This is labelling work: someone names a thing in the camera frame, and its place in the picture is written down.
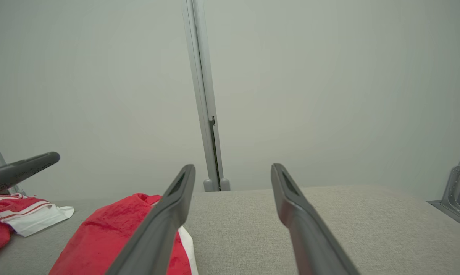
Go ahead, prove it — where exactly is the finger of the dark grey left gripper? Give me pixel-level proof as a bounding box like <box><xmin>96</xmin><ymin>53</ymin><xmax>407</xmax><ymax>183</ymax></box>
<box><xmin>0</xmin><ymin>152</ymin><xmax>61</xmax><ymax>197</ymax></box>

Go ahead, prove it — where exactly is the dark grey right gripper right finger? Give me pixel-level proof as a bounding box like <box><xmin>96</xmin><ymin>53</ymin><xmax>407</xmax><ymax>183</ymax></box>
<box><xmin>271</xmin><ymin>163</ymin><xmax>361</xmax><ymax>275</ymax></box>

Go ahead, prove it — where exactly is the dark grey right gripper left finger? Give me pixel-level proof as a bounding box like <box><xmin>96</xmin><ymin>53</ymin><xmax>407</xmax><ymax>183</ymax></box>
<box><xmin>106</xmin><ymin>164</ymin><xmax>197</xmax><ymax>275</ymax></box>

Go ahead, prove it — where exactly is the red jersey with white sleeves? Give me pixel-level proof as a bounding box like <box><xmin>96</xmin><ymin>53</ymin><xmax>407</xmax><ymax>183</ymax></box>
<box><xmin>0</xmin><ymin>193</ymin><xmax>75</xmax><ymax>262</ymax></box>

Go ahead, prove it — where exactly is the red garment with white trim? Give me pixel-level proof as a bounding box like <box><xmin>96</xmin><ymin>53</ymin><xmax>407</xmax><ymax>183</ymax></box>
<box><xmin>48</xmin><ymin>193</ymin><xmax>199</xmax><ymax>275</ymax></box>

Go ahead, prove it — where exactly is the grey metal corner bracket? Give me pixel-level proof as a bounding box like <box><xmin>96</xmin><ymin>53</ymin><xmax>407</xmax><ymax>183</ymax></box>
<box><xmin>426</xmin><ymin>120</ymin><xmax>460</xmax><ymax>233</ymax></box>

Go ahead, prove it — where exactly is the grey metal partition post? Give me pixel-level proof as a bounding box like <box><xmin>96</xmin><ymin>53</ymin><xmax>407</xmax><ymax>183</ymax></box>
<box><xmin>183</xmin><ymin>0</ymin><xmax>231</xmax><ymax>192</ymax></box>

